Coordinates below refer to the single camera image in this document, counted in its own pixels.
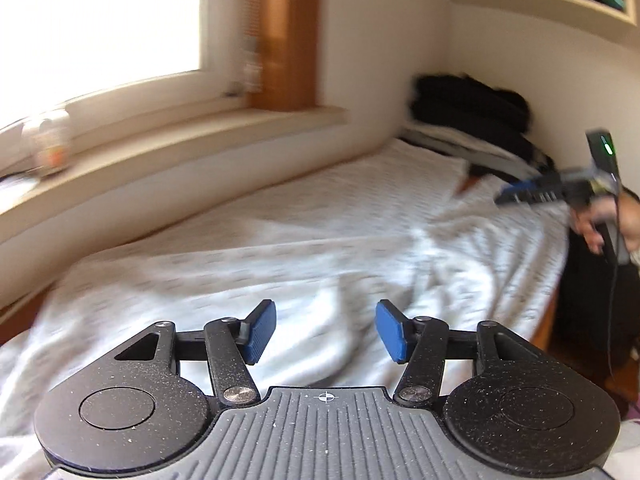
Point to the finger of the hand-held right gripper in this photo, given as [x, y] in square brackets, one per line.
[522, 191]

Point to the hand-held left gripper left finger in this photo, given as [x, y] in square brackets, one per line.
[260, 332]

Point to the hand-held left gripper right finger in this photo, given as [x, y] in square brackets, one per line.
[392, 332]

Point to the white patterned bed sheet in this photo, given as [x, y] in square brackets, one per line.
[300, 240]

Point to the stack of folded dark clothes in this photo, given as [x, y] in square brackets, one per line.
[475, 115]

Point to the person's right hand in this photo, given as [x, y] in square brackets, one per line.
[587, 217]

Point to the beige window sill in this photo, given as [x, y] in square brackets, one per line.
[175, 145]

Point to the brown wooden window trim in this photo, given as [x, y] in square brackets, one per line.
[290, 35]

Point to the glass jar with white lid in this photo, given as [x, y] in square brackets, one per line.
[47, 142]

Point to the window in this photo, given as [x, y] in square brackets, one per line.
[100, 25]

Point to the beige wall shelf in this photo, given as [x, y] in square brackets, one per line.
[525, 0]

